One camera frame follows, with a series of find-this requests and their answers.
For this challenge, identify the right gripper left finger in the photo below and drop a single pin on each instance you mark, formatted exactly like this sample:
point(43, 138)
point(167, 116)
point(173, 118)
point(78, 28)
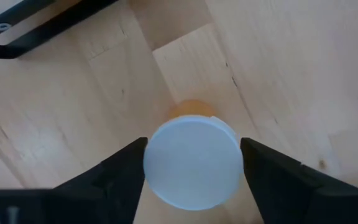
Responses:
point(117, 186)

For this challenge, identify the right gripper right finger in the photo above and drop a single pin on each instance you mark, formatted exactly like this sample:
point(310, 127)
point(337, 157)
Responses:
point(284, 193)

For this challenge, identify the orange pill bottle white cap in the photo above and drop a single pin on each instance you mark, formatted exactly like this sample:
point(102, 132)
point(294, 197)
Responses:
point(193, 165)

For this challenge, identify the wooden shelf black metal frame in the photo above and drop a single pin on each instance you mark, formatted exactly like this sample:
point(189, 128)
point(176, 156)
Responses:
point(42, 31)

